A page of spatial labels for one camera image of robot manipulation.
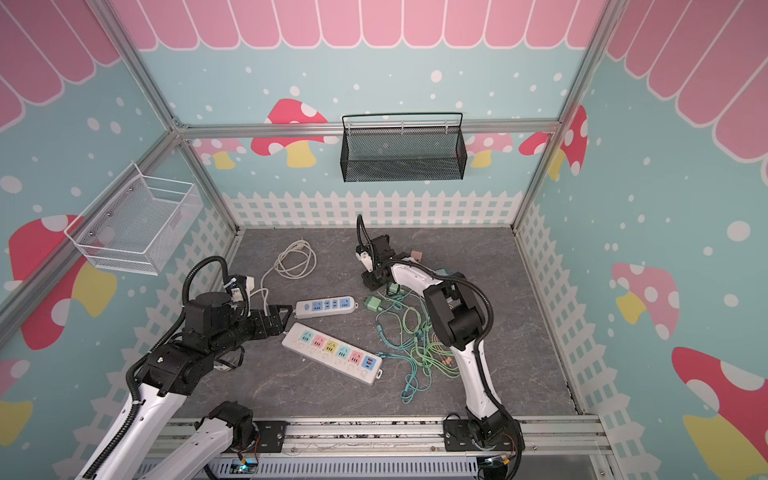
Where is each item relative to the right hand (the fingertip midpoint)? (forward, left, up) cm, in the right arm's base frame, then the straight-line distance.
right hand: (369, 276), depth 101 cm
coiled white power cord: (+9, +28, -3) cm, 29 cm away
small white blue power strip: (-11, +14, -2) cm, 18 cm away
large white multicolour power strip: (-26, +11, -1) cm, 28 cm away
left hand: (-24, +20, +17) cm, 36 cm away
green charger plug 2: (-10, -2, -2) cm, 10 cm away
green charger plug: (-7, -8, +4) cm, 11 cm away
